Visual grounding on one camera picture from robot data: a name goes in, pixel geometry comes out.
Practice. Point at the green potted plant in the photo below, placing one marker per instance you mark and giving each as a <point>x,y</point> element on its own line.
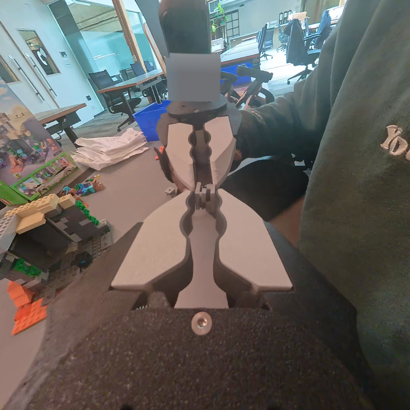
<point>221,9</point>

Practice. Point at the long wooden office desk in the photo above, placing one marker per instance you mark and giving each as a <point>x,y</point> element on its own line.
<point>240,51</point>

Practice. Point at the wooden conference table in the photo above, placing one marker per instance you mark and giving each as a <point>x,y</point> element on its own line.
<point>128,83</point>

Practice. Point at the person's right forearm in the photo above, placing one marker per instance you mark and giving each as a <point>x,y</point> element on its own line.
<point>285,128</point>

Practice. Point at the brick cave model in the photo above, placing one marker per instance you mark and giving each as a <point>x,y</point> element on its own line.
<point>51,233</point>

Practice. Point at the wooden side desk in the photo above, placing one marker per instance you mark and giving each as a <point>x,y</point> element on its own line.
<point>61,110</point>

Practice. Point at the orange brick separator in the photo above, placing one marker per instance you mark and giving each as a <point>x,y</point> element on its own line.
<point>158,153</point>

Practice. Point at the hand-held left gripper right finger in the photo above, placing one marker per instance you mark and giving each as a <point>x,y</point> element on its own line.
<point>253,249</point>

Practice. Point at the small grey square brick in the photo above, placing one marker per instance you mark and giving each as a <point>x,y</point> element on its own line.
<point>170,191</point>

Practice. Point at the stack of white paper bags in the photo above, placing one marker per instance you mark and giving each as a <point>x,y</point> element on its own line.
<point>109,149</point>

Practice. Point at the grey desk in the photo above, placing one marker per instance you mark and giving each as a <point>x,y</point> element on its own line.
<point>128,198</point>

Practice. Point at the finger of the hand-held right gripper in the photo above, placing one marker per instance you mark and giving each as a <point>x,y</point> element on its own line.
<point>179,150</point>
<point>222,144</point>

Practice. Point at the black chair armrest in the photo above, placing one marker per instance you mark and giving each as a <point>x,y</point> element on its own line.
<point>254,73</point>
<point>266,185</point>

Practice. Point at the green toy set box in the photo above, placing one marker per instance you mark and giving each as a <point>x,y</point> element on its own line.
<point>28,153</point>

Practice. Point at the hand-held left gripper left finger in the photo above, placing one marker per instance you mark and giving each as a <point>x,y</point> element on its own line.
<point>153,249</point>

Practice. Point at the blue plastic bin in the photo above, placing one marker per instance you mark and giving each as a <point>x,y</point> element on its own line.
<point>147,121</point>

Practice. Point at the dark green sweatshirt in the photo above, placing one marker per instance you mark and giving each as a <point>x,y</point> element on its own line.
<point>362,224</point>

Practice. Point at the black office chair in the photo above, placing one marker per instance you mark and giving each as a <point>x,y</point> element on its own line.
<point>102,81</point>
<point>294,38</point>

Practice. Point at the small grey brick assembly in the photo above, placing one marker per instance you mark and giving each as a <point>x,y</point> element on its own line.
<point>204,197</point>

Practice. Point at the cluster of colourful toy figures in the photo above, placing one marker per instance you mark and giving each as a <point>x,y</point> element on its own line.
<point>83,187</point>

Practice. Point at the person's right hand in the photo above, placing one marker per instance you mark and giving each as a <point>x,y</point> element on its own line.
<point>245,141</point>

